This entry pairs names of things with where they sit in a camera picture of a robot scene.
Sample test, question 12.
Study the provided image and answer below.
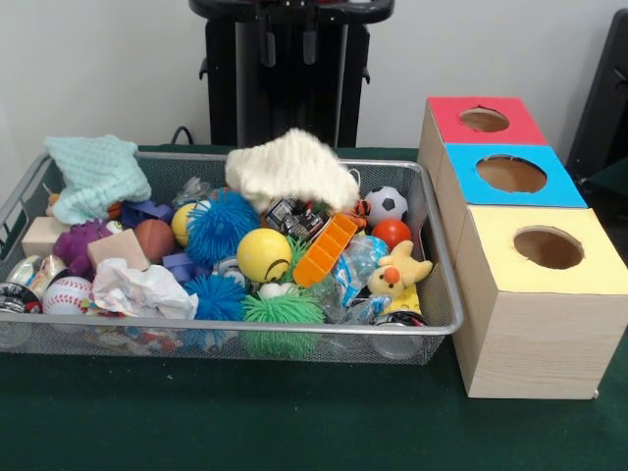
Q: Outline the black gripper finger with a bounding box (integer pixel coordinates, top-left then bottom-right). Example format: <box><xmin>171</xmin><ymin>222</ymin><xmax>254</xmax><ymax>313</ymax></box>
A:
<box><xmin>300</xmin><ymin>12</ymin><xmax>319</xmax><ymax>66</ymax></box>
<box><xmin>259</xmin><ymin>12</ymin><xmax>277</xmax><ymax>69</ymax></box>

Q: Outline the cream knitted cloth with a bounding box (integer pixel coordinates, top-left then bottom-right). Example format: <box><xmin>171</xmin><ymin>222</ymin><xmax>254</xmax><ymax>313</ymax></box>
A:
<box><xmin>225</xmin><ymin>128</ymin><xmax>362</xmax><ymax>215</ymax></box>

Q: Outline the mint knitted cloth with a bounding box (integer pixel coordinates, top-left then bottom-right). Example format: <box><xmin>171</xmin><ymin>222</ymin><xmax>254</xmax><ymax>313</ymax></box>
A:
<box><xmin>43</xmin><ymin>133</ymin><xmax>153</xmax><ymax>226</ymax></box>

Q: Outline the shallow mesh bin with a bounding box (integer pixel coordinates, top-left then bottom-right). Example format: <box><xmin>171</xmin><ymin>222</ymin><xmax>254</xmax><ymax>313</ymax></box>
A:
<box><xmin>0</xmin><ymin>149</ymin><xmax>466</xmax><ymax>367</ymax></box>

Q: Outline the wooden box with three holes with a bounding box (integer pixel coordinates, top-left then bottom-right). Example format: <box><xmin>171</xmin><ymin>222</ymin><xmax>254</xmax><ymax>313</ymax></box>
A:
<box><xmin>417</xmin><ymin>95</ymin><xmax>628</xmax><ymax>401</ymax></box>

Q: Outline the black white soccer ball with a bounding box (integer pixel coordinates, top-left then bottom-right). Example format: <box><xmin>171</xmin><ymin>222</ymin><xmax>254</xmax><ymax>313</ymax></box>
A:
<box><xmin>363</xmin><ymin>184</ymin><xmax>409</xmax><ymax>228</ymax></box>

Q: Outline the blue spiky ball with eyes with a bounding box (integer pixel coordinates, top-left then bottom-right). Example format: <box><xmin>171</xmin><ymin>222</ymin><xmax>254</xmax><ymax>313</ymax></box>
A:
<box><xmin>184</xmin><ymin>188</ymin><xmax>261</xmax><ymax>269</ymax></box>

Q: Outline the yellow ball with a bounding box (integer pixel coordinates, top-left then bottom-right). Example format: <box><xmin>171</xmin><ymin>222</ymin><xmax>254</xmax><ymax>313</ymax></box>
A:
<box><xmin>235</xmin><ymin>228</ymin><xmax>293</xmax><ymax>285</ymax></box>

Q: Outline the orange plastic brick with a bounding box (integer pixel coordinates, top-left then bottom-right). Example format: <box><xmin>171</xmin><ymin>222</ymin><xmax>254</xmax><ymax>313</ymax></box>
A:
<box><xmin>293</xmin><ymin>211</ymin><xmax>360</xmax><ymax>288</ymax></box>

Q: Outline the yellow plush toy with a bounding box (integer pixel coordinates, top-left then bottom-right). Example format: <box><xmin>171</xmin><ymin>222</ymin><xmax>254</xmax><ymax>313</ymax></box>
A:
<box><xmin>367</xmin><ymin>239</ymin><xmax>434</xmax><ymax>301</ymax></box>

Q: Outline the green spiky ball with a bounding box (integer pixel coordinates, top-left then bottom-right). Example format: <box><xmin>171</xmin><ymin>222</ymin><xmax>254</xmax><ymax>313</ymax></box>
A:
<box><xmin>239</xmin><ymin>288</ymin><xmax>327</xmax><ymax>360</ymax></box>

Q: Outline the white crumpled paper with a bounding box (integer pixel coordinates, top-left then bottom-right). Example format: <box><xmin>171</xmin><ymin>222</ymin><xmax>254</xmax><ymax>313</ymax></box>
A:
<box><xmin>90</xmin><ymin>258</ymin><xmax>200</xmax><ymax>320</ymax></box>

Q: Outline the black chair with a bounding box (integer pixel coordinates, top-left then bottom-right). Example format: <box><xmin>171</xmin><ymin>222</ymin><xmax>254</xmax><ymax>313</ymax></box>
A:
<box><xmin>563</xmin><ymin>7</ymin><xmax>628</xmax><ymax>185</ymax></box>

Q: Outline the white baseball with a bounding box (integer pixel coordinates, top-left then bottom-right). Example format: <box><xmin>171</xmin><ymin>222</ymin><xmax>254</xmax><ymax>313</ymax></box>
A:
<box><xmin>42</xmin><ymin>275</ymin><xmax>93</xmax><ymax>316</ymax></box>

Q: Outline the green covered side table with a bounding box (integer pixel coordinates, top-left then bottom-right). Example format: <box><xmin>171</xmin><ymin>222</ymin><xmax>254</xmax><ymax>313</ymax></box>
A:
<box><xmin>578</xmin><ymin>159</ymin><xmax>628</xmax><ymax>210</ymax></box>

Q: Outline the dark green tablecloth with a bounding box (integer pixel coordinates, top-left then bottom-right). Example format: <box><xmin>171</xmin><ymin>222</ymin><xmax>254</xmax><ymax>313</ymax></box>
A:
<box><xmin>0</xmin><ymin>143</ymin><xmax>628</xmax><ymax>471</ymax></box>

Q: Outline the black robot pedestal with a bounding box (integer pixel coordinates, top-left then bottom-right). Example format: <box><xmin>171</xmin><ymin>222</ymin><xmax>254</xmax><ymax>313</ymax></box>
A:
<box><xmin>188</xmin><ymin>0</ymin><xmax>396</xmax><ymax>148</ymax></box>

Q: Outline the black cable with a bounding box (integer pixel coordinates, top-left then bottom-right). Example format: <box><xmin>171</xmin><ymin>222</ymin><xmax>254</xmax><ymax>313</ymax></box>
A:
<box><xmin>170</xmin><ymin>125</ymin><xmax>208</xmax><ymax>146</ymax></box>

